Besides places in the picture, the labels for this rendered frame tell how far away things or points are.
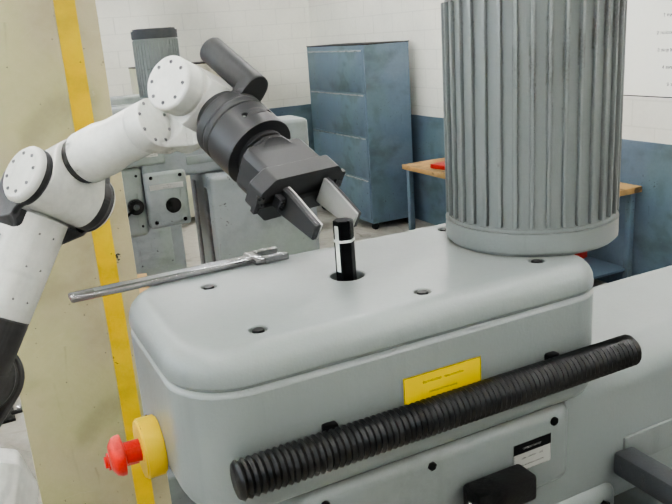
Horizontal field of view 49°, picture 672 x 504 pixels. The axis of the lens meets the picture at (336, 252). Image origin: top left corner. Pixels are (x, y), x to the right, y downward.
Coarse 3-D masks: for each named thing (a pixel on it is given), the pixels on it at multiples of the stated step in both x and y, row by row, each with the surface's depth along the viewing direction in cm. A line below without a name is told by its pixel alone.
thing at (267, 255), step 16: (240, 256) 86; (256, 256) 86; (272, 256) 85; (288, 256) 86; (176, 272) 82; (192, 272) 82; (208, 272) 83; (96, 288) 78; (112, 288) 78; (128, 288) 79
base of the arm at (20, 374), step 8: (16, 360) 103; (16, 368) 103; (16, 376) 102; (24, 376) 104; (16, 384) 102; (16, 392) 102; (8, 400) 102; (0, 408) 102; (8, 408) 102; (0, 416) 102; (0, 424) 103
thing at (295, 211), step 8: (288, 192) 78; (280, 200) 78; (288, 200) 78; (296, 200) 78; (280, 208) 78; (288, 208) 78; (296, 208) 78; (304, 208) 77; (288, 216) 79; (296, 216) 78; (304, 216) 77; (312, 216) 77; (296, 224) 78; (304, 224) 77; (312, 224) 76; (320, 224) 76; (304, 232) 78; (312, 232) 77
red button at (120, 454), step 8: (112, 440) 71; (120, 440) 71; (136, 440) 72; (112, 448) 71; (120, 448) 70; (128, 448) 72; (136, 448) 72; (112, 456) 70; (120, 456) 70; (128, 456) 71; (136, 456) 72; (112, 464) 71; (120, 464) 70; (128, 464) 72; (120, 472) 71
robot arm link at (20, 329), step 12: (0, 324) 97; (12, 324) 98; (24, 324) 100; (0, 336) 97; (12, 336) 98; (0, 348) 97; (12, 348) 99; (0, 360) 97; (12, 360) 100; (0, 372) 98; (12, 372) 102; (0, 384) 99; (12, 384) 101; (0, 396) 100
